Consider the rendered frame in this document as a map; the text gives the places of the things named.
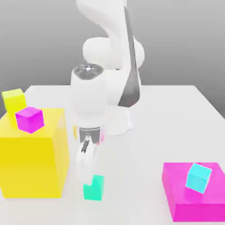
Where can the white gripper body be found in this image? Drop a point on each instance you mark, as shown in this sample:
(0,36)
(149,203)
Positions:
(87,163)

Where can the small teal cube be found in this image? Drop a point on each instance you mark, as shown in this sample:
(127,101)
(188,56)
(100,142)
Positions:
(95,190)

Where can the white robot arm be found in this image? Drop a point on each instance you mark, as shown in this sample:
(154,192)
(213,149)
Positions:
(87,98)

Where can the small magenta cube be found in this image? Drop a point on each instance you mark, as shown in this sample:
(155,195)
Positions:
(29,120)

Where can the small yellow cube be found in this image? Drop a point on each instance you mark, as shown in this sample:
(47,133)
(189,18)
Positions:
(13,101)

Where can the small cyan cube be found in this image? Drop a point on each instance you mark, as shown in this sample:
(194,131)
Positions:
(197,179)

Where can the large yellow box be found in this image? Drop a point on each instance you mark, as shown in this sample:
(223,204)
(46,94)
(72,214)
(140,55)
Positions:
(26,163)

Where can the large pink box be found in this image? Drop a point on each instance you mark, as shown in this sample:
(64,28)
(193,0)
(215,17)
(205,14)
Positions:
(193,207)

